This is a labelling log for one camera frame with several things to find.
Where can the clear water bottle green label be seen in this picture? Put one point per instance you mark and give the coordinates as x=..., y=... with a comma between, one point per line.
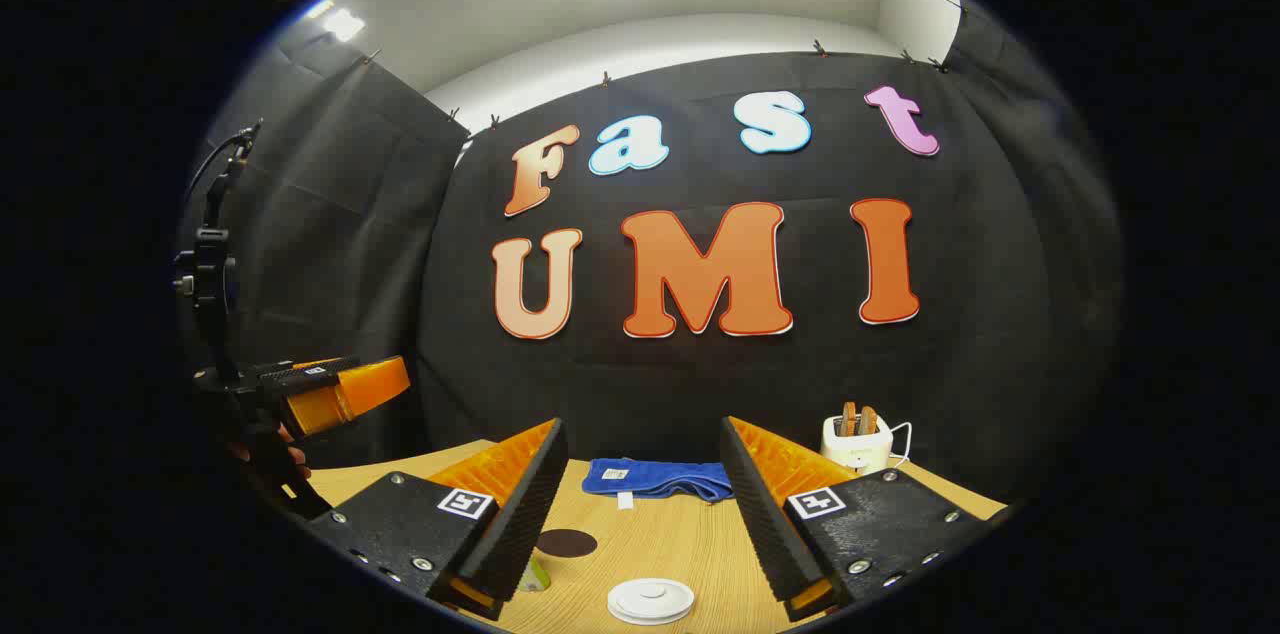
x=537, y=579

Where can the blue towel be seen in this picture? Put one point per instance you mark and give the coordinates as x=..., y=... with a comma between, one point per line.
x=660, y=476

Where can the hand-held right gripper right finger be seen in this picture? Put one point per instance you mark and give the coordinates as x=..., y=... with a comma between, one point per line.
x=765, y=524

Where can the white toaster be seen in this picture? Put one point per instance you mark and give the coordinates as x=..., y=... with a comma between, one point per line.
x=855, y=449

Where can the brown toast slice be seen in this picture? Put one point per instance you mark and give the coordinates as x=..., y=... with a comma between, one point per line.
x=868, y=420
x=850, y=419

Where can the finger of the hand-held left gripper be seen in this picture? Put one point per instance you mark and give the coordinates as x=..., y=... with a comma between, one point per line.
x=310, y=379

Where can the dark brown round coaster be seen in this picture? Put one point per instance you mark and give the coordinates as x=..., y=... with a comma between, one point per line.
x=567, y=543

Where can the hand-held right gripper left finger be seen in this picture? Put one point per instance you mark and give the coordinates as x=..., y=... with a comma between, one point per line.
x=520, y=524

